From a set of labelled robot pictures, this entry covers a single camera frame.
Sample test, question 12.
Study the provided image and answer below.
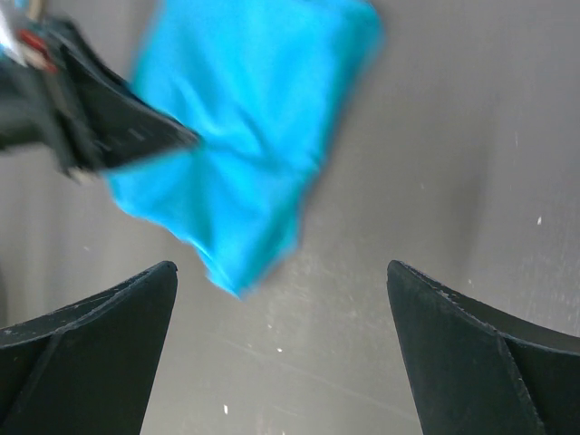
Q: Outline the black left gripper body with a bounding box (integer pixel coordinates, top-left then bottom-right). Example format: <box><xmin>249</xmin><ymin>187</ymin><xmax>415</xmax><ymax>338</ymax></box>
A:
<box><xmin>1</xmin><ymin>15</ymin><xmax>100</xmax><ymax>178</ymax></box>

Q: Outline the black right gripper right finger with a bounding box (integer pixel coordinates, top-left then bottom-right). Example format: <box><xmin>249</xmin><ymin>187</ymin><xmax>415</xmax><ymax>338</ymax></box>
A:
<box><xmin>387</xmin><ymin>260</ymin><xmax>579</xmax><ymax>434</ymax></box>

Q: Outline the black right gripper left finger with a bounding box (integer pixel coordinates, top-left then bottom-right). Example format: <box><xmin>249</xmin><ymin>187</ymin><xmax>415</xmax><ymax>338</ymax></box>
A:
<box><xmin>1</xmin><ymin>261</ymin><xmax>178</xmax><ymax>434</ymax></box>

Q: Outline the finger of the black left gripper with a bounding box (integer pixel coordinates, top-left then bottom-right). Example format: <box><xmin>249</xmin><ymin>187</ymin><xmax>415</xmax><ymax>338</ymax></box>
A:
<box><xmin>61</xmin><ymin>46</ymin><xmax>199</xmax><ymax>172</ymax></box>

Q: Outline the turquoise t shirt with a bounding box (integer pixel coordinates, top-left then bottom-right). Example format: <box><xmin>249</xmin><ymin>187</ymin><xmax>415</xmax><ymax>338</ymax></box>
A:
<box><xmin>106</xmin><ymin>1</ymin><xmax>384</xmax><ymax>297</ymax></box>

